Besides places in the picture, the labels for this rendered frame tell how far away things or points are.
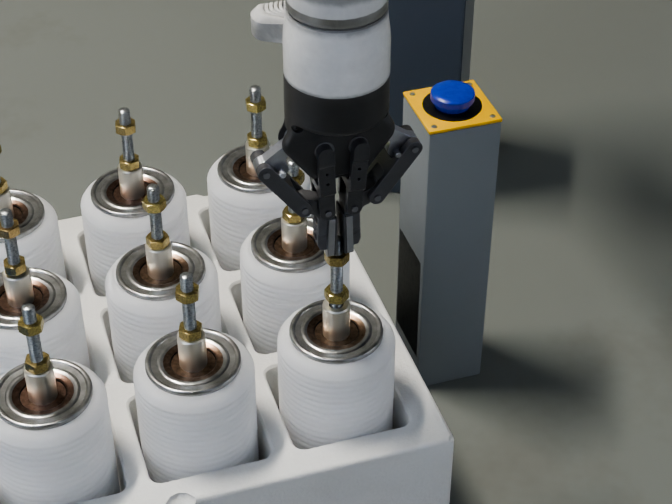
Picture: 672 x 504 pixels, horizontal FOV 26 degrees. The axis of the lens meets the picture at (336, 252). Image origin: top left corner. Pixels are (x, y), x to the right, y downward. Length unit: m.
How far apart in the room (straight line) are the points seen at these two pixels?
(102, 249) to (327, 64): 0.41
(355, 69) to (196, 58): 1.03
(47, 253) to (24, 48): 0.79
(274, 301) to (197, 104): 0.70
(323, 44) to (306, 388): 0.31
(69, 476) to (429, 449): 0.29
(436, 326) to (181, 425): 0.39
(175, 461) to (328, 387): 0.13
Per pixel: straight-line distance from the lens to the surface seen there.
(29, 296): 1.22
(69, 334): 1.22
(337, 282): 1.13
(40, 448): 1.12
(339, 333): 1.16
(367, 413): 1.18
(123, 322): 1.23
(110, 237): 1.31
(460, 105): 1.31
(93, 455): 1.14
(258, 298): 1.25
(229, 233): 1.35
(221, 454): 1.16
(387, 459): 1.18
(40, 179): 1.80
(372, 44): 0.98
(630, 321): 1.59
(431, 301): 1.41
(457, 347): 1.47
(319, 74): 0.99
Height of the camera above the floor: 1.04
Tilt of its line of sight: 39 degrees down
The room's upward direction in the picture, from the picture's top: straight up
